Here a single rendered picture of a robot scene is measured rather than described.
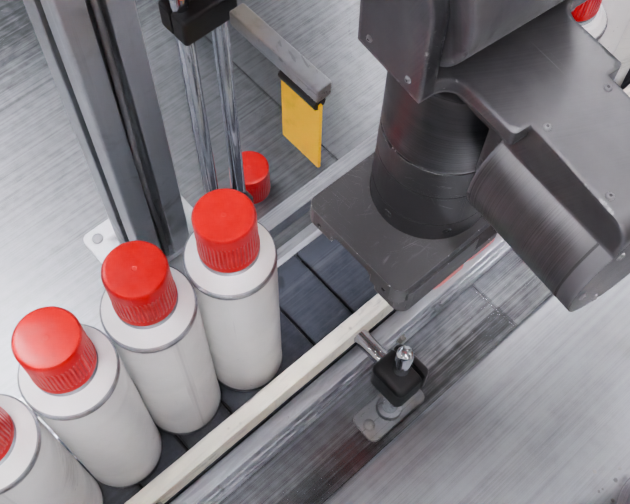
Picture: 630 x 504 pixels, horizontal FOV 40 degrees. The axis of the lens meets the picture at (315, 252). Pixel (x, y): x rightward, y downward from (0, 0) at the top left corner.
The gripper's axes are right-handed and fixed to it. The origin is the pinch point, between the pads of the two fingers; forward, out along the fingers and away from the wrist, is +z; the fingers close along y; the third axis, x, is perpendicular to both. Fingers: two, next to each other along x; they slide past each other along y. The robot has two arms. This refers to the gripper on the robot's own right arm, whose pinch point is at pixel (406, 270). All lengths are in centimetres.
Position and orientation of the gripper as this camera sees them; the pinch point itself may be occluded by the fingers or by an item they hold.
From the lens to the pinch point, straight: 50.2
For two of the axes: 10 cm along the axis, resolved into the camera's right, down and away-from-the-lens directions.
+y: 7.5, -5.8, 3.2
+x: -6.6, -6.8, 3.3
